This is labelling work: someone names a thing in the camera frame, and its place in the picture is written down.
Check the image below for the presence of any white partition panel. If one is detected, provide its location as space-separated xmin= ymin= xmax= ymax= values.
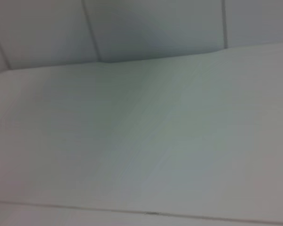
xmin=82 ymin=0 xmax=227 ymax=64
xmin=0 ymin=0 xmax=101 ymax=71
xmin=223 ymin=0 xmax=283 ymax=49

